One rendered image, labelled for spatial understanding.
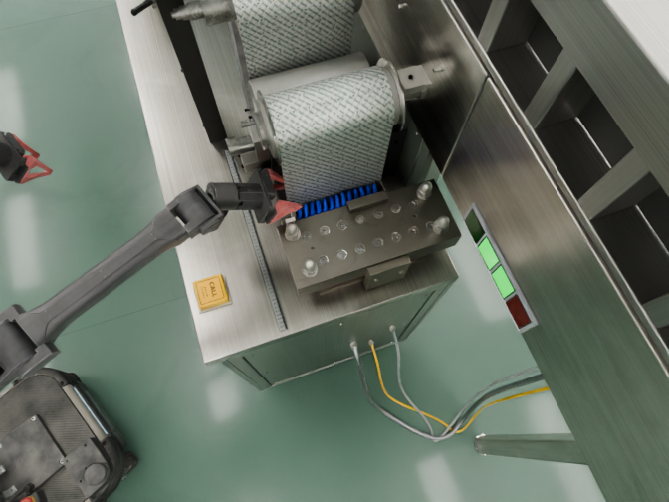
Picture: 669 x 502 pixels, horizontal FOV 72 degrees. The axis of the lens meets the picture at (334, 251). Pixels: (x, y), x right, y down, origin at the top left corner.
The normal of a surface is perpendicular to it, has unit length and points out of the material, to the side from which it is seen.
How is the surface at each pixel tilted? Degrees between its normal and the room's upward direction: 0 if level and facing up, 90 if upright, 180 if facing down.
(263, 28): 92
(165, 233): 15
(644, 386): 90
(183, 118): 0
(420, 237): 0
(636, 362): 90
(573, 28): 90
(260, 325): 0
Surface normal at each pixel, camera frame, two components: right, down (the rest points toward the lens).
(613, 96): -0.94, 0.30
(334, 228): 0.02, -0.38
